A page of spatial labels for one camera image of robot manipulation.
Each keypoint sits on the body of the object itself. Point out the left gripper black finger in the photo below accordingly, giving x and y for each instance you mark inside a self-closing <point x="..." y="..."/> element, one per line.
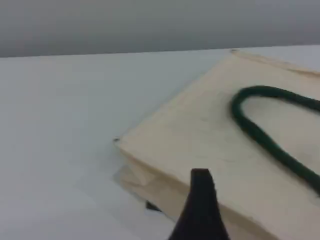
<point x="200" y="215"/>

